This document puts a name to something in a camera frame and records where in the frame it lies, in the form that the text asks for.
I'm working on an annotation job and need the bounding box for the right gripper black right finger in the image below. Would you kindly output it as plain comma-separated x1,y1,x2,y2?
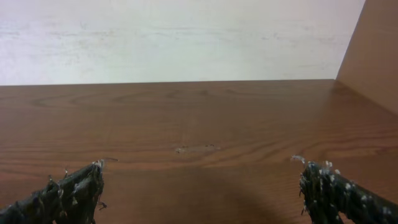
291,155,397,224

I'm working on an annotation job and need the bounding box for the wooden side panel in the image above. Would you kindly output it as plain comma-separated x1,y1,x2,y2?
336,0,397,114

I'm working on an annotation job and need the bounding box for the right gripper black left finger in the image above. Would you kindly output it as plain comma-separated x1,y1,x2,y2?
1,159,107,224

